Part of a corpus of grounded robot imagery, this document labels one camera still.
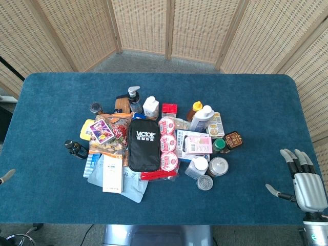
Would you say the white and blue box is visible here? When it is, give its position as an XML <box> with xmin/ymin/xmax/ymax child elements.
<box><xmin>176</xmin><ymin>129</ymin><xmax>211</xmax><ymax>162</ymax></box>

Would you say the small white flat bottle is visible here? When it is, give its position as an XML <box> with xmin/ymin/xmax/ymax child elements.
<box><xmin>142</xmin><ymin>96</ymin><xmax>160</xmax><ymax>120</ymax></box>

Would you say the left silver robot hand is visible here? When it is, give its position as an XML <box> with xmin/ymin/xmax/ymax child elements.
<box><xmin>0</xmin><ymin>168</ymin><xmax>16</xmax><ymax>186</ymax></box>

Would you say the beige toothpick packet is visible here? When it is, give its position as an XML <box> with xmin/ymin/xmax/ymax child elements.
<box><xmin>175</xmin><ymin>118</ymin><xmax>192</xmax><ymax>132</ymax></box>

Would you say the tall white carton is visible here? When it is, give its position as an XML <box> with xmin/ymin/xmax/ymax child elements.
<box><xmin>102</xmin><ymin>154</ymin><xmax>125</xmax><ymax>194</ymax></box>

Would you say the pink round cup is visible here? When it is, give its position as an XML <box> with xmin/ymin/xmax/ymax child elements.
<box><xmin>159</xmin><ymin>134</ymin><xmax>177</xmax><ymax>153</ymax></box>
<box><xmin>158</xmin><ymin>117</ymin><xmax>177</xmax><ymax>135</ymax></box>
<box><xmin>160</xmin><ymin>151</ymin><xmax>179</xmax><ymax>172</ymax></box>

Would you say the brown and gold tin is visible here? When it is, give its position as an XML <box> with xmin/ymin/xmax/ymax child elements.
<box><xmin>223</xmin><ymin>131</ymin><xmax>244</xmax><ymax>150</ymax></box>

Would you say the dark jar with black lid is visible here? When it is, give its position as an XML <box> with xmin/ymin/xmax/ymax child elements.
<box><xmin>89</xmin><ymin>102</ymin><xmax>104</xmax><ymax>115</ymax></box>

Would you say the clear jar white lid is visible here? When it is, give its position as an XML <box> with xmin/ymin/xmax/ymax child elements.
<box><xmin>184</xmin><ymin>156</ymin><xmax>209</xmax><ymax>180</ymax></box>

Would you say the red and white box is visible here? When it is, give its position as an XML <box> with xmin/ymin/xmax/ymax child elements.
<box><xmin>161</xmin><ymin>103</ymin><xmax>179</xmax><ymax>119</ymax></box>

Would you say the yellow plastic box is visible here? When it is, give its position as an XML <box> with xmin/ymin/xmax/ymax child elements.
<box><xmin>79</xmin><ymin>119</ymin><xmax>96</xmax><ymax>141</ymax></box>

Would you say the amber bottle with yellow cap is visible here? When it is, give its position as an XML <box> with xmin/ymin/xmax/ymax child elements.
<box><xmin>186</xmin><ymin>101</ymin><xmax>203</xmax><ymax>121</ymax></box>

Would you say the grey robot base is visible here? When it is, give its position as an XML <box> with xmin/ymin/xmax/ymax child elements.
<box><xmin>102</xmin><ymin>224</ymin><xmax>214</xmax><ymax>246</ymax></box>

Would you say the black pole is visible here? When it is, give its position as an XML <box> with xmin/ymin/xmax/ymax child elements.
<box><xmin>0</xmin><ymin>56</ymin><xmax>26</xmax><ymax>79</ymax></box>

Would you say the black Victor pouch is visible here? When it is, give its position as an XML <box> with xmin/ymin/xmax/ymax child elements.
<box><xmin>127</xmin><ymin>119</ymin><xmax>161</xmax><ymax>173</ymax></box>

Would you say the orange snack bag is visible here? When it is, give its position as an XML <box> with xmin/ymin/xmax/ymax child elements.
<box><xmin>88</xmin><ymin>112</ymin><xmax>133</xmax><ymax>157</ymax></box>

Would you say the bamboo folding screen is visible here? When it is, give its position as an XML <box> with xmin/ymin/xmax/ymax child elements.
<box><xmin>0</xmin><ymin>0</ymin><xmax>328</xmax><ymax>192</ymax></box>

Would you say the black floor cable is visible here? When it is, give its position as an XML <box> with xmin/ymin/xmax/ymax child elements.
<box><xmin>81</xmin><ymin>224</ymin><xmax>94</xmax><ymax>246</ymax></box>

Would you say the dark pump dispenser bottle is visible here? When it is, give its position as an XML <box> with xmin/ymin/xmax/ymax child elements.
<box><xmin>127</xmin><ymin>86</ymin><xmax>142</xmax><ymax>114</ymax></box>

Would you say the clear round lid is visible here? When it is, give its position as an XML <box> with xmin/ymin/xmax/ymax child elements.
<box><xmin>196</xmin><ymin>175</ymin><xmax>214</xmax><ymax>191</ymax></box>

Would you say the blue carpet table cover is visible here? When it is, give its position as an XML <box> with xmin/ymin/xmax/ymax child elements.
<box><xmin>0</xmin><ymin>72</ymin><xmax>328</xmax><ymax>226</ymax></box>

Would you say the black chair base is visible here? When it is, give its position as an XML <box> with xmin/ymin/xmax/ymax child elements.
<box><xmin>5</xmin><ymin>222</ymin><xmax>45</xmax><ymax>246</ymax></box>

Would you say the purple card pack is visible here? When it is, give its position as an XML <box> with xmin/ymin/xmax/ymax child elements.
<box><xmin>89</xmin><ymin>119</ymin><xmax>115</xmax><ymax>145</ymax></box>

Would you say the red flat packet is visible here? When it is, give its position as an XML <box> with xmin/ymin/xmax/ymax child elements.
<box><xmin>140</xmin><ymin>170</ymin><xmax>179</xmax><ymax>181</ymax></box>

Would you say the blue striped wipes pack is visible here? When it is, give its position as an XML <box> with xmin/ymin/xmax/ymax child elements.
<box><xmin>83</xmin><ymin>153</ymin><xmax>101</xmax><ymax>178</ymax></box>

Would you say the light blue mask pouch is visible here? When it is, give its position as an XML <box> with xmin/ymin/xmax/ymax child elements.
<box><xmin>87</xmin><ymin>153</ymin><xmax>150</xmax><ymax>204</ymax></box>

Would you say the dark glass bottle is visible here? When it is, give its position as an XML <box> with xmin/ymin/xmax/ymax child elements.
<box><xmin>64</xmin><ymin>139</ymin><xmax>89</xmax><ymax>160</ymax></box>

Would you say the pink cardboard box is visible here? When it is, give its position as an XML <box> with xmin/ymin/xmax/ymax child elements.
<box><xmin>184</xmin><ymin>136</ymin><xmax>213</xmax><ymax>155</ymax></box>

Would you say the green cap jar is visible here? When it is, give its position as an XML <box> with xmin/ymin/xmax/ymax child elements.
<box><xmin>212</xmin><ymin>138</ymin><xmax>227</xmax><ymax>155</ymax></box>

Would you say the brown spaghetti pack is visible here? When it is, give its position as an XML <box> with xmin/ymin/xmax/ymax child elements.
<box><xmin>115</xmin><ymin>94</ymin><xmax>132</xmax><ymax>114</ymax></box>

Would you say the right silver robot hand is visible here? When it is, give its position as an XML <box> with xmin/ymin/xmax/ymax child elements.
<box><xmin>265</xmin><ymin>148</ymin><xmax>325</xmax><ymax>212</ymax></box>

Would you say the tall white bottle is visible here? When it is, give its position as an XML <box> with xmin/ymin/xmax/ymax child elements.
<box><xmin>189</xmin><ymin>105</ymin><xmax>215</xmax><ymax>133</ymax></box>

